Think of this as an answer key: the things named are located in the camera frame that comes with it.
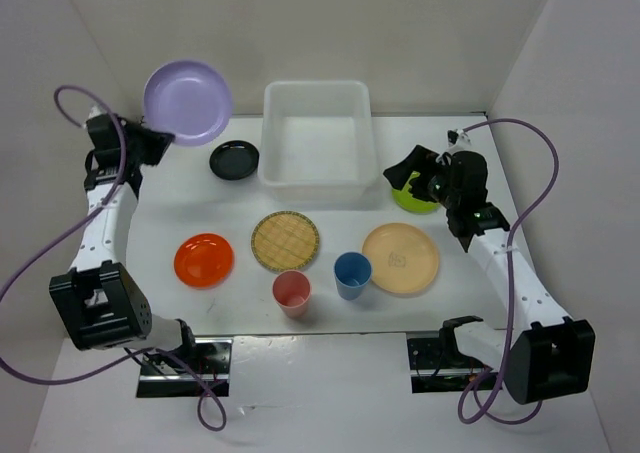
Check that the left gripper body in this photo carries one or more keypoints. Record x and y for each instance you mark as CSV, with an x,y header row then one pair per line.
x,y
127,151

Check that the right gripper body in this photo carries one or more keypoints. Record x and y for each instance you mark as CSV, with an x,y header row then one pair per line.
x,y
441,189

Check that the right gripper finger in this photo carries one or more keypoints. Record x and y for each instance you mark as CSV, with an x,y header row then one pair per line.
x,y
420,160
417,193

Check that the purple plate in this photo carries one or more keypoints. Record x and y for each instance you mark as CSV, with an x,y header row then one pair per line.
x,y
188,99

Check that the beige plate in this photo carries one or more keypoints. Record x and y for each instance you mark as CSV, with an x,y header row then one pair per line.
x,y
405,260

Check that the orange plate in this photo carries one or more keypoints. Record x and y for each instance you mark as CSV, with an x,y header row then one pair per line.
x,y
203,261

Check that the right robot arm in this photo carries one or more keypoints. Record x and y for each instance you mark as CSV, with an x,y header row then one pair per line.
x,y
542,353

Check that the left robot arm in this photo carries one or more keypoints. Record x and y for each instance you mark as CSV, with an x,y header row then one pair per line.
x,y
99,303

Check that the white plastic bin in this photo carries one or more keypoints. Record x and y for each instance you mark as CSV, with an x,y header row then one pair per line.
x,y
317,143

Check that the green plate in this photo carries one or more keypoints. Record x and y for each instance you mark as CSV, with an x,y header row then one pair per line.
x,y
398,196

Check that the black plate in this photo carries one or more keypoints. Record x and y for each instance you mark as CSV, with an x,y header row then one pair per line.
x,y
234,160

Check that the blue cup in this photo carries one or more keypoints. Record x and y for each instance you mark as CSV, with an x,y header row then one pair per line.
x,y
352,272

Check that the round bamboo mat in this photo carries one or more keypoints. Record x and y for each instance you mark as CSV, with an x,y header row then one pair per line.
x,y
285,240

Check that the pink cup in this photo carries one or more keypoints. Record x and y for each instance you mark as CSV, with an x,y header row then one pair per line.
x,y
292,291

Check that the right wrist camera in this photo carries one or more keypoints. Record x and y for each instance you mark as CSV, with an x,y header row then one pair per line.
x,y
458,140

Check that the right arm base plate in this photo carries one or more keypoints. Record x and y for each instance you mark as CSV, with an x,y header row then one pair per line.
x,y
431,372

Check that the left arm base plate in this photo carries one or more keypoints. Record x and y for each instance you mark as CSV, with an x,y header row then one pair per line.
x,y
160,377

